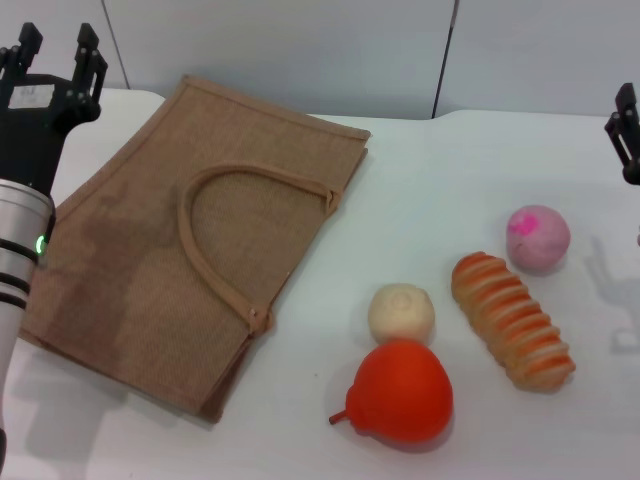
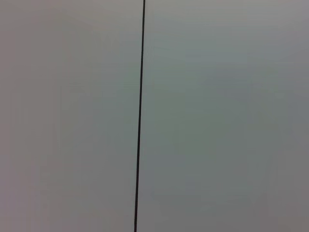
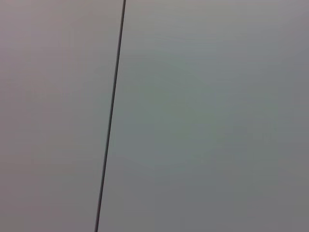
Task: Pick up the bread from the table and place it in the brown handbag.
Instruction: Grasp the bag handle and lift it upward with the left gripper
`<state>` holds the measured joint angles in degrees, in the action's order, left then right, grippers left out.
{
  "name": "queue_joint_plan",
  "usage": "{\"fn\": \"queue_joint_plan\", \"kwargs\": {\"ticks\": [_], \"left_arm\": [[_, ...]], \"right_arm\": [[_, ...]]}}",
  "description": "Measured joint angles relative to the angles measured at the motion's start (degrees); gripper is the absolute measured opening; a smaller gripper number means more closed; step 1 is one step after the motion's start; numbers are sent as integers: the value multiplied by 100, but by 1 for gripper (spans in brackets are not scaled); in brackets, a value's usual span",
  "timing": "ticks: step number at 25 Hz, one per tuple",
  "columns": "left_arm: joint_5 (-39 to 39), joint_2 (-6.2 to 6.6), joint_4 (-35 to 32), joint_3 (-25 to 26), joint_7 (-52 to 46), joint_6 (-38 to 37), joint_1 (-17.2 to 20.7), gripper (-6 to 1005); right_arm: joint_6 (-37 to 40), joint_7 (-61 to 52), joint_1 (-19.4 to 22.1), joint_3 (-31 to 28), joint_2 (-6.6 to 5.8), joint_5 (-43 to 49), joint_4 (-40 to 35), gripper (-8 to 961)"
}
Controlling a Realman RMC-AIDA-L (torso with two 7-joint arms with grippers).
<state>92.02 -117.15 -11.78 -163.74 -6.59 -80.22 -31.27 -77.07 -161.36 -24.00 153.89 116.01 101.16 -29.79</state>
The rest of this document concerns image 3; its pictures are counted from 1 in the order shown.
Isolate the thin dark wall strip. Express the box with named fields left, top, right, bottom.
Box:
left=94, top=0, right=127, bottom=232

